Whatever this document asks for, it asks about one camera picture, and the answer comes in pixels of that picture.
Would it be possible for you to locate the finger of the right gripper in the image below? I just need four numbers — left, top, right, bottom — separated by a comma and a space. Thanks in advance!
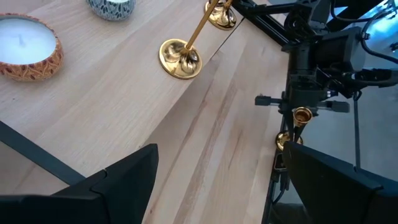
295, 124, 307, 144
284, 110, 295, 142

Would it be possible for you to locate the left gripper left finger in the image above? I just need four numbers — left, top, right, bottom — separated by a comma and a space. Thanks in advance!
0, 143, 159, 224

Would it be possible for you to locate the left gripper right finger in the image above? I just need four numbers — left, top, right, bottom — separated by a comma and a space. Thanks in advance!
282, 141, 398, 224

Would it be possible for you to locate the short brass candlestick holder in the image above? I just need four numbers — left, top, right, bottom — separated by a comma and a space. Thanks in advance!
275, 106, 313, 152

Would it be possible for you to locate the medium brass candlestick holder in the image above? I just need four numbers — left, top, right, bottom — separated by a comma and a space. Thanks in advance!
204, 0, 238, 31

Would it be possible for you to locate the tall brass candlestick holder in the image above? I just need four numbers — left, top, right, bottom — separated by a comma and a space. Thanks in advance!
158, 0, 221, 80

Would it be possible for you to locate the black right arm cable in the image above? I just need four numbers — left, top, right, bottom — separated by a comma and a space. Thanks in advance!
329, 0, 398, 63

